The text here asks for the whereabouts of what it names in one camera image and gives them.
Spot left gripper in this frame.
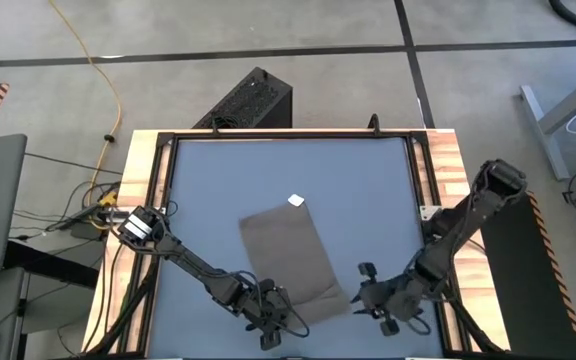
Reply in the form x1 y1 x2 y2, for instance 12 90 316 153
241 277 295 352

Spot thick black hose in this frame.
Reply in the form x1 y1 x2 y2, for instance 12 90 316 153
547 0 576 32

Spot blue table mat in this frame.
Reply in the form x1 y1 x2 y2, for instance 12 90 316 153
145 137 443 357

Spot grey woven towel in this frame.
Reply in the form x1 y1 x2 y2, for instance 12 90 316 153
237 193 353 324

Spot grey metal desk leg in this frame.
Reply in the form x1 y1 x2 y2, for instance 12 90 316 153
519 62 576 181

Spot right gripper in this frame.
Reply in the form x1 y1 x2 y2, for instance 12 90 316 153
350 262 426 338

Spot yellow cable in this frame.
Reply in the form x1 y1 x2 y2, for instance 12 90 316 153
47 0 122 231

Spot black perforated computer tower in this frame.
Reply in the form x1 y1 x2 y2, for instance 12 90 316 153
192 66 293 130

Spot thin black floor cable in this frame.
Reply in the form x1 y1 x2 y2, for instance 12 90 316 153
24 152 124 175

